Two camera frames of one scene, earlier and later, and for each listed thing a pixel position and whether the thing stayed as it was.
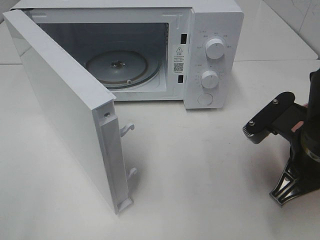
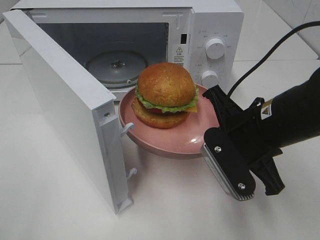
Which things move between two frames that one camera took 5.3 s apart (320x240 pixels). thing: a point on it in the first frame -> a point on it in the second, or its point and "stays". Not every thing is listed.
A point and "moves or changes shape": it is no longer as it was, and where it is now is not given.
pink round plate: x=299 y=124 moves or changes shape
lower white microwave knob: x=209 y=79 stays
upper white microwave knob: x=215 y=48 stays
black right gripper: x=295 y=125 -> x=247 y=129
